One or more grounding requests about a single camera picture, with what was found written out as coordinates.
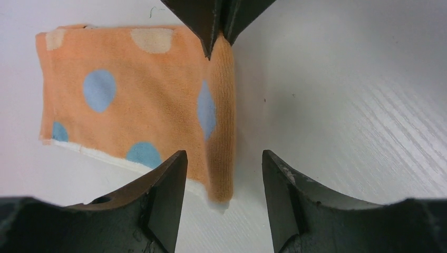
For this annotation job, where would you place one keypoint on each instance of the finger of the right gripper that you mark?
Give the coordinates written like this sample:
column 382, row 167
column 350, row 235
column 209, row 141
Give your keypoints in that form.
column 237, row 15
column 202, row 17

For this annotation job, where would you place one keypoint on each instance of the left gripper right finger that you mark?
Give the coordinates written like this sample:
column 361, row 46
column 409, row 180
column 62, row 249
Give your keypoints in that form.
column 306, row 216

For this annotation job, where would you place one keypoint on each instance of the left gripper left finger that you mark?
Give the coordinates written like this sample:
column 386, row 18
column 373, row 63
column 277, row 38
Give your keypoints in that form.
column 142, row 216

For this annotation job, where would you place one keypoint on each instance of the orange polka dot towel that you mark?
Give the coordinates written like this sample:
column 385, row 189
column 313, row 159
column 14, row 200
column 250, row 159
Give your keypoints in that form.
column 133, row 96

